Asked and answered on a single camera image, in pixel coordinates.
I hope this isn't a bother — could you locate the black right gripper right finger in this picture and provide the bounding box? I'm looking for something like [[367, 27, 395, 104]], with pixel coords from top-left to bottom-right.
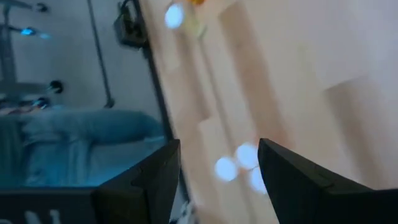
[[257, 138, 355, 224]]

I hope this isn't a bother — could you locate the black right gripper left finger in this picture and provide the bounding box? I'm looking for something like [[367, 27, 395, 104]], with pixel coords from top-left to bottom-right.
[[92, 139, 182, 224]]

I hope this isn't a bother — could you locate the small pink pill bottle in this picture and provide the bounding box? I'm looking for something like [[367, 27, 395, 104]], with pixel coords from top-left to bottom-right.
[[235, 142, 261, 170], [248, 167, 269, 194]]

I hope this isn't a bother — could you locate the blue cloth bundle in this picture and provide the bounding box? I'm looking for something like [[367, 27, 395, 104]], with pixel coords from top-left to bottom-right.
[[0, 107, 165, 187]]

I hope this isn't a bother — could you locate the grey metal pole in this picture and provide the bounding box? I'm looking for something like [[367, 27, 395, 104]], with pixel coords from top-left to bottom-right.
[[86, 0, 116, 109]]

